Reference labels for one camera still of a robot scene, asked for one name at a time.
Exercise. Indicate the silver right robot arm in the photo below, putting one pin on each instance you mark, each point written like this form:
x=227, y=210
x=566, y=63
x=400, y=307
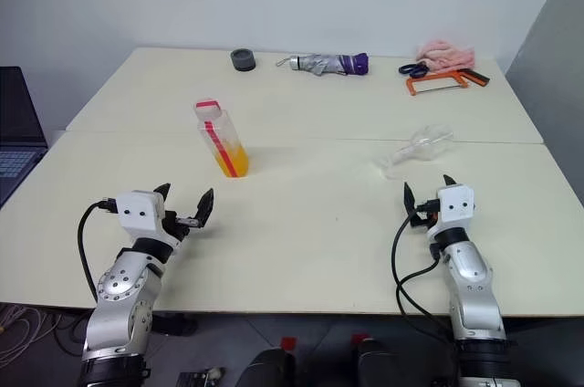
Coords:
x=472, y=282

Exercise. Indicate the dark blue scissors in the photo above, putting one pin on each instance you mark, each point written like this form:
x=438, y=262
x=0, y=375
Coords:
x=413, y=69

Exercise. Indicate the clear wine glass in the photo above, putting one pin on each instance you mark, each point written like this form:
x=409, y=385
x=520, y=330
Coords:
x=426, y=143

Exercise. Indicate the bottle with orange juice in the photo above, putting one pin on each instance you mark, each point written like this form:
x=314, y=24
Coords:
x=230, y=154

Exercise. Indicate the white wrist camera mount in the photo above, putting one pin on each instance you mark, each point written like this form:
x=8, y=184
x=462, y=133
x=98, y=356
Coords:
x=456, y=205
x=137, y=209

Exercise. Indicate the white pink bottle cap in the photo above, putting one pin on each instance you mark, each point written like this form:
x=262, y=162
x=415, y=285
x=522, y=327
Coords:
x=207, y=107

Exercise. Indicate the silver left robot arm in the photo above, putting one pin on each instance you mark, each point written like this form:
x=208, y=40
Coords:
x=119, y=284

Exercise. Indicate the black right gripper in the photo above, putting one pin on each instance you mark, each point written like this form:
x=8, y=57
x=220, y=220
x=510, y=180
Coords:
x=424, y=219

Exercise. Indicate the orange hacksaw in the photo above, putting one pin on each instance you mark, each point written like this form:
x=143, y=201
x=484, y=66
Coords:
x=410, y=86

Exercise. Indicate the small black floor device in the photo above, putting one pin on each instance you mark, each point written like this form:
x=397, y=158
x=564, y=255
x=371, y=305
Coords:
x=196, y=379

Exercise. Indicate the dark laptop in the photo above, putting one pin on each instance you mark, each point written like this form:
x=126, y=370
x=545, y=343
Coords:
x=16, y=131

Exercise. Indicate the red tag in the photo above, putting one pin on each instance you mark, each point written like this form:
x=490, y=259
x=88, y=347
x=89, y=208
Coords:
x=287, y=343
x=359, y=338

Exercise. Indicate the pink fluffy cloth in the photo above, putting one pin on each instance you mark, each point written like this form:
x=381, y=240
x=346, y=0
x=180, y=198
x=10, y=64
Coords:
x=447, y=54

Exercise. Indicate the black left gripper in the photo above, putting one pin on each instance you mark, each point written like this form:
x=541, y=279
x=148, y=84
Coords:
x=175, y=228

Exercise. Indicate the folded silver purple umbrella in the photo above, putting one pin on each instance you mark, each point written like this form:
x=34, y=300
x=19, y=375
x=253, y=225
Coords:
x=324, y=64

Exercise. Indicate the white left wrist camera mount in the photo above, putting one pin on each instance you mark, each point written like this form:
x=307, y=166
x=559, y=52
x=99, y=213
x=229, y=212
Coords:
x=137, y=209

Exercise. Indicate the dark rounded shape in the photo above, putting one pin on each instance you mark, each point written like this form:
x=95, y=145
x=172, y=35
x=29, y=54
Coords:
x=381, y=362
x=267, y=369

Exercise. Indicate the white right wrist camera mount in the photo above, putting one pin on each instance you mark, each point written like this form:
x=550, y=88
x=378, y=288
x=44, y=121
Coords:
x=456, y=205

